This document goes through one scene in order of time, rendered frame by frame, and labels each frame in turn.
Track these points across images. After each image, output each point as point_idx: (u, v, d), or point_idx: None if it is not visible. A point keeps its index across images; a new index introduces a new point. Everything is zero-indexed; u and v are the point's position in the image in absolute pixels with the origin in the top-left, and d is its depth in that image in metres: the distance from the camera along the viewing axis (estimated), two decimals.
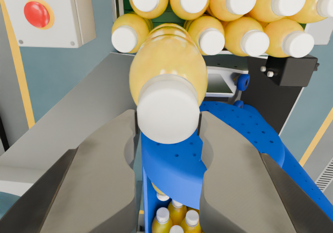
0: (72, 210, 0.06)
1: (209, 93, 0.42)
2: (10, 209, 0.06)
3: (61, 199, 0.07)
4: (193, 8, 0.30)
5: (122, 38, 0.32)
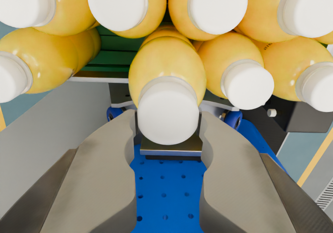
0: (72, 210, 0.06)
1: (176, 151, 0.27)
2: (10, 209, 0.06)
3: (61, 199, 0.07)
4: (117, 22, 0.14)
5: None
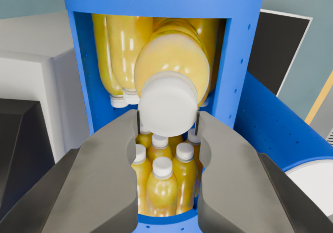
0: (74, 209, 0.06)
1: None
2: (13, 208, 0.06)
3: (63, 198, 0.07)
4: None
5: None
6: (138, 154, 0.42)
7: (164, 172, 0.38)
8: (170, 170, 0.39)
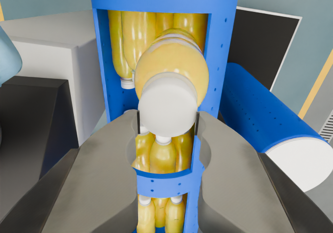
0: (74, 209, 0.06)
1: None
2: (13, 207, 0.06)
3: (63, 198, 0.07)
4: None
5: None
6: (143, 127, 0.51)
7: (164, 138, 0.47)
8: (169, 137, 0.48)
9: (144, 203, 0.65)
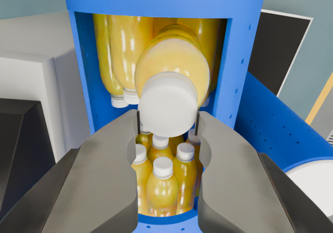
0: (74, 209, 0.06)
1: None
2: (13, 207, 0.06)
3: (63, 198, 0.07)
4: None
5: None
6: (138, 154, 0.42)
7: (164, 172, 0.38)
8: (170, 170, 0.39)
9: None
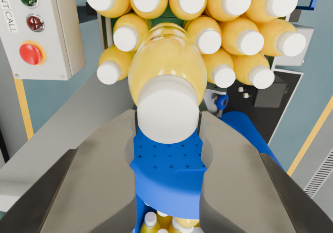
0: (72, 210, 0.06)
1: None
2: (10, 209, 0.06)
3: (61, 199, 0.07)
4: (167, 137, 0.13)
5: (106, 73, 0.37)
6: None
7: None
8: None
9: None
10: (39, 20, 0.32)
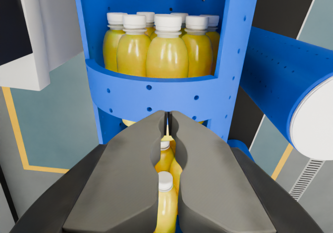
0: (96, 204, 0.06)
1: None
2: (43, 195, 0.07)
3: (87, 192, 0.07)
4: (164, 182, 0.43)
5: None
6: (136, 16, 0.32)
7: (171, 21, 0.28)
8: (179, 22, 0.29)
9: None
10: None
